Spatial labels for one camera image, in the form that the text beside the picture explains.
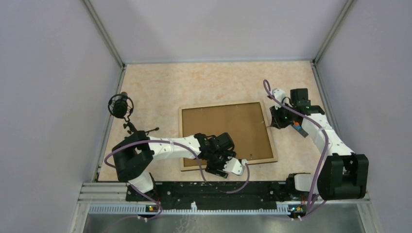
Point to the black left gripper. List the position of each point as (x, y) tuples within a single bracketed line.
[(215, 170)]

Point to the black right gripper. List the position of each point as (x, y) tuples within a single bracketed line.
[(276, 122)]

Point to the black picture frame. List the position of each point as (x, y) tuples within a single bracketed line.
[(272, 141)]

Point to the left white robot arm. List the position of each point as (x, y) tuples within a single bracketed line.
[(132, 156)]

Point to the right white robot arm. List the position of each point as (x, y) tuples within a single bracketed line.
[(341, 174)]

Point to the orange green tape dispenser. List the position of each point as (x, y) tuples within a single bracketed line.
[(296, 124)]

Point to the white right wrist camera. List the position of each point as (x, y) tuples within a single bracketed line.
[(279, 95)]

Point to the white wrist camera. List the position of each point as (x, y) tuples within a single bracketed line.
[(235, 166), (279, 95)]

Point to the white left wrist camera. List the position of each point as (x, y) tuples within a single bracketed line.
[(235, 166)]

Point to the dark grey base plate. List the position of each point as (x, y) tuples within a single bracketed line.
[(301, 131)]

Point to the white cable duct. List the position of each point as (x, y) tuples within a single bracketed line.
[(143, 209)]

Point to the black microphone with shock mount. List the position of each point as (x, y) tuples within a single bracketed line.
[(121, 106)]

